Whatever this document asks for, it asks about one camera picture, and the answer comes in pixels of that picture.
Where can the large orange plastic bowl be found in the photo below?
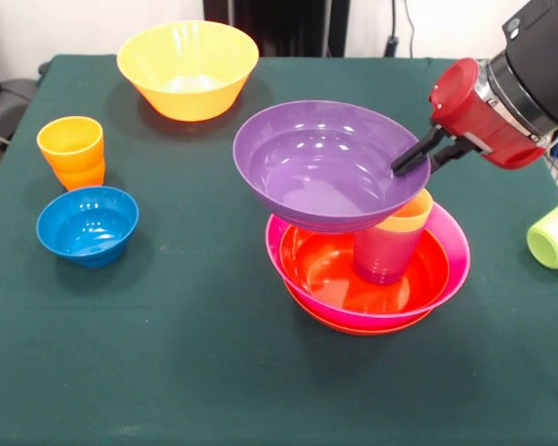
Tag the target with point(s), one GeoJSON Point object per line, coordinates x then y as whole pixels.
{"type": "Point", "coordinates": [188, 65]}

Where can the lime green plastic cup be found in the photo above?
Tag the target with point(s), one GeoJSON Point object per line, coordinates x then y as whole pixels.
{"type": "Point", "coordinates": [553, 241]}

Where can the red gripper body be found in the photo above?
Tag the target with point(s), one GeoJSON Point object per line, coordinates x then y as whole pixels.
{"type": "Point", "coordinates": [460, 107]}

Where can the dark green table cloth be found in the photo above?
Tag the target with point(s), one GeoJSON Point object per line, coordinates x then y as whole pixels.
{"type": "Point", "coordinates": [167, 348]}

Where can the red plastic bowl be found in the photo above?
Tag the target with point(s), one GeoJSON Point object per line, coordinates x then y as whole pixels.
{"type": "Point", "coordinates": [316, 265]}
{"type": "Point", "coordinates": [353, 329]}

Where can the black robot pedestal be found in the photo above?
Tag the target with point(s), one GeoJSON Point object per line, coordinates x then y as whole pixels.
{"type": "Point", "coordinates": [279, 28]}

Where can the yellow plastic cup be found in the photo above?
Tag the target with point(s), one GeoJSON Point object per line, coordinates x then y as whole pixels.
{"type": "Point", "coordinates": [409, 216]}

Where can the purple plastic bowl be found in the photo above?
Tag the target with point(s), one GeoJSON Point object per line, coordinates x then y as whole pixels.
{"type": "Point", "coordinates": [325, 176]}

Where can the orange plastic cup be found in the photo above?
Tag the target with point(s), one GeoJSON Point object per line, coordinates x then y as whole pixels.
{"type": "Point", "coordinates": [70, 139]}
{"type": "Point", "coordinates": [81, 179]}

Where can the large pink plastic bowl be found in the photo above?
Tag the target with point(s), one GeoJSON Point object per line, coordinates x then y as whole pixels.
{"type": "Point", "coordinates": [455, 241]}

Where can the purple plastic cup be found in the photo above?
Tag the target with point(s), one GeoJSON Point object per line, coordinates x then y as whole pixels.
{"type": "Point", "coordinates": [383, 260]}

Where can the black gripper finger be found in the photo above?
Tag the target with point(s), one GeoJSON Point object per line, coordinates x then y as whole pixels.
{"type": "Point", "coordinates": [418, 153]}
{"type": "Point", "coordinates": [451, 153]}

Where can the small blue plastic bowl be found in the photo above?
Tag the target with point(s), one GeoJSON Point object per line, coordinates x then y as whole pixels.
{"type": "Point", "coordinates": [86, 227]}

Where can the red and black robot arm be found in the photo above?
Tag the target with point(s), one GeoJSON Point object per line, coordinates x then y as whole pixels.
{"type": "Point", "coordinates": [539, 56]}

